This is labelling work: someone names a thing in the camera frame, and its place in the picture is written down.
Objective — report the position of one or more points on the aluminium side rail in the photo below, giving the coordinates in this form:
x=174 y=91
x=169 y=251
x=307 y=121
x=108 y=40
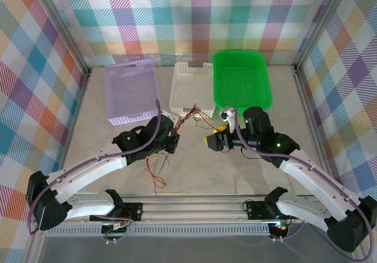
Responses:
x=309 y=112
x=73 y=121

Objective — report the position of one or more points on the green plastic basket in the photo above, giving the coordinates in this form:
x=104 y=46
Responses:
x=241 y=80

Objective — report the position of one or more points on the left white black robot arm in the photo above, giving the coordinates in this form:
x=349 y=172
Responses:
x=88 y=168

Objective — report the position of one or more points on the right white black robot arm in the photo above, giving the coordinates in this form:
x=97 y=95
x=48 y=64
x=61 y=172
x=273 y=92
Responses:
x=309 y=174

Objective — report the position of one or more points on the purple perforated plastic basket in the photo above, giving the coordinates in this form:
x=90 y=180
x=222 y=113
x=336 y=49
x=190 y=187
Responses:
x=129 y=89

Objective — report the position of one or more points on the white perforated plastic basket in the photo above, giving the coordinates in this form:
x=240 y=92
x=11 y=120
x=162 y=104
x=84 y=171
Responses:
x=191 y=89

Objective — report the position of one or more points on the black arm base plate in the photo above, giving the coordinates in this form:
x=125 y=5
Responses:
x=255 y=210
x=134 y=211

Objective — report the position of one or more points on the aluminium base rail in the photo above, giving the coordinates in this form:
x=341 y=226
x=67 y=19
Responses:
x=191 y=210

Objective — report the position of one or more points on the aluminium frame post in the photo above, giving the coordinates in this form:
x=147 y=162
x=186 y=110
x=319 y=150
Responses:
x=324 y=24
x=63 y=30

